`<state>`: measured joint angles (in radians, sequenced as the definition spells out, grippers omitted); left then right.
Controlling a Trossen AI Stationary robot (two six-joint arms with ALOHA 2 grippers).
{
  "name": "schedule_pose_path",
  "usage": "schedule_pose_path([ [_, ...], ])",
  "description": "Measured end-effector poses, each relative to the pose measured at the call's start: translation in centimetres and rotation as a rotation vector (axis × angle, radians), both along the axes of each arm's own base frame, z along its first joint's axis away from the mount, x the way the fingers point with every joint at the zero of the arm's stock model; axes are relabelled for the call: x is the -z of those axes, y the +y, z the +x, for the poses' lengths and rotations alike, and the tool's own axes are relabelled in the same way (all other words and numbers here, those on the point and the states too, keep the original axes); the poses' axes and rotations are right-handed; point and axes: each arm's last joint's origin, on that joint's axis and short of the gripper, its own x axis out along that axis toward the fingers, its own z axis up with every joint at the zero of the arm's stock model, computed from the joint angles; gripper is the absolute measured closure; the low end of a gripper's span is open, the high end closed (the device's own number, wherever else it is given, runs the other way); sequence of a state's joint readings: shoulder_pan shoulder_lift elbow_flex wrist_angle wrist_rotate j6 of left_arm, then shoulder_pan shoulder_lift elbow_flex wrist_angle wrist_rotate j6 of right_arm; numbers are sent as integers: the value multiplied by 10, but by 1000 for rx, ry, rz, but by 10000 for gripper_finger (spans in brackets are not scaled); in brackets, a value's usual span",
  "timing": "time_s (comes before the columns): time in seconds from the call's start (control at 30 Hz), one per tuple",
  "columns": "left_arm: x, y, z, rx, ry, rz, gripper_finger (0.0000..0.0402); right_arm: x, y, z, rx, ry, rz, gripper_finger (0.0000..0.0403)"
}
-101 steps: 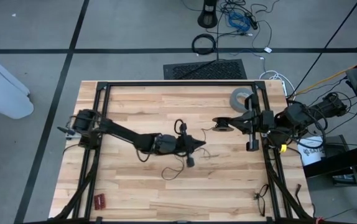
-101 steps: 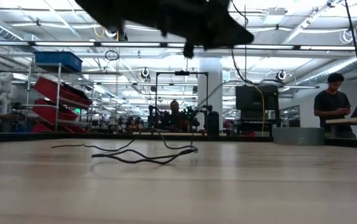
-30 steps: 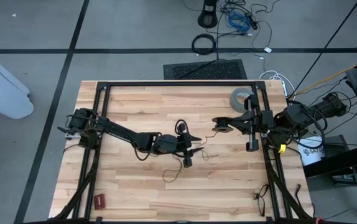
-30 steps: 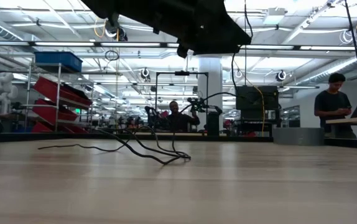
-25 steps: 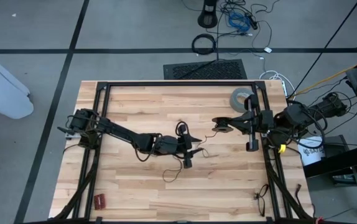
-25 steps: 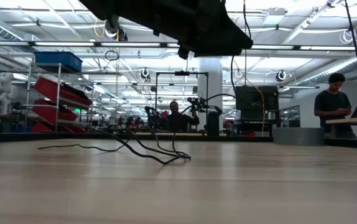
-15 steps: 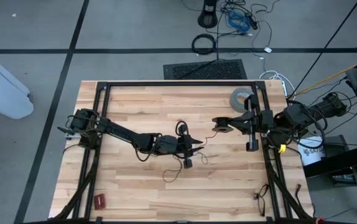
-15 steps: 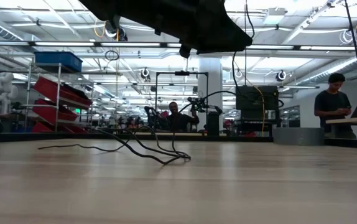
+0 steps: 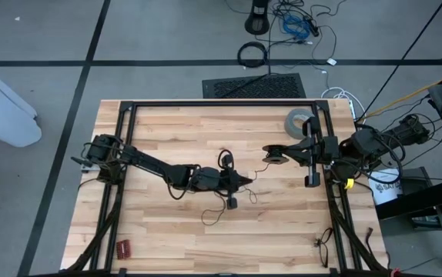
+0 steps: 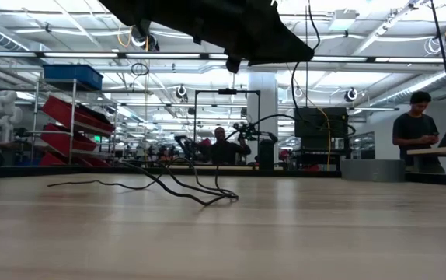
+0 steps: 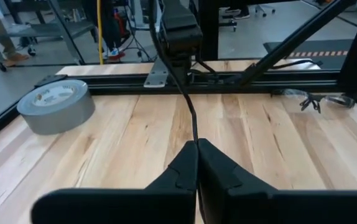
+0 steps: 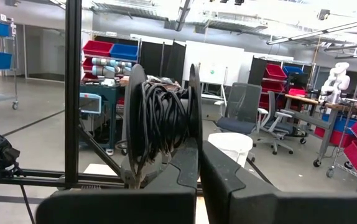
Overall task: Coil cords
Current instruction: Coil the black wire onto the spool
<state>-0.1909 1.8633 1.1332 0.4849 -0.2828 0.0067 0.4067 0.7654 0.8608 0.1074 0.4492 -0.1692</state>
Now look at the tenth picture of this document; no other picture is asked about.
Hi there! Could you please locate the grey duct tape roll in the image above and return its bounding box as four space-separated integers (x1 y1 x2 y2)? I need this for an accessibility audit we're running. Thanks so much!
340 158 406 183

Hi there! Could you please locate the blue storage bin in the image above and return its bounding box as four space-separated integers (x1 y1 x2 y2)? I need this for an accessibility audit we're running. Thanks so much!
43 63 104 92

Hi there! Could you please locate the person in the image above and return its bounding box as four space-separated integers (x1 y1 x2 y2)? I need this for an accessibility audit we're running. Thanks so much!
392 90 446 175
207 126 252 166

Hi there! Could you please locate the black cylindrical stand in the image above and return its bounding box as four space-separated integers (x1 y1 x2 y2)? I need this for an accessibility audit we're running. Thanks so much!
258 138 276 170

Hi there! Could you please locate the long wooden table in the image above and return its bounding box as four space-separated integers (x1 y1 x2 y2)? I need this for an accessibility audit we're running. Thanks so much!
406 145 446 175

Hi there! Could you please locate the black robot station frame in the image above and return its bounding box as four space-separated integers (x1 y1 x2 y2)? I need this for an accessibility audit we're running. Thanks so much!
193 87 262 166

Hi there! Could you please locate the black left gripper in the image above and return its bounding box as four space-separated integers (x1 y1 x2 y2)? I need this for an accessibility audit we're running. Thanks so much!
190 0 315 75

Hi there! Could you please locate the black equipment cart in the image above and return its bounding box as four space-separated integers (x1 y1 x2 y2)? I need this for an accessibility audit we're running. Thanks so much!
293 106 350 167

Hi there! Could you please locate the black aluminium table frame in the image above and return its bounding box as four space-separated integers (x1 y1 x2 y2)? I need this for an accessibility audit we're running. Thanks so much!
0 165 446 187

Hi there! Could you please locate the red storage bin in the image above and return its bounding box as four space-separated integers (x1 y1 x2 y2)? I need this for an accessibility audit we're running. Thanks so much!
38 150 112 168
39 123 99 156
42 95 117 138

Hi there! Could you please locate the yellow drop cable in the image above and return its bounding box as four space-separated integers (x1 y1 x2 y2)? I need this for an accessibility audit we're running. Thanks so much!
312 100 332 166

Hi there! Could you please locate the thin black cord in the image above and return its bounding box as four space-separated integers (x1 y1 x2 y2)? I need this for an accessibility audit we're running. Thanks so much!
47 0 358 207

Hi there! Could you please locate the metal shelf rack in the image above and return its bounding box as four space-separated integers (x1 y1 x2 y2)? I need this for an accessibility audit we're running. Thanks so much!
28 77 117 167

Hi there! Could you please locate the long light strip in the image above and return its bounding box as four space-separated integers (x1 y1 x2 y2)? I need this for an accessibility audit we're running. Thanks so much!
0 50 446 64

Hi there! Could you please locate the white column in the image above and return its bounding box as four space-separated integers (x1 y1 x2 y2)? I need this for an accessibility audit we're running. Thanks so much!
247 71 280 164

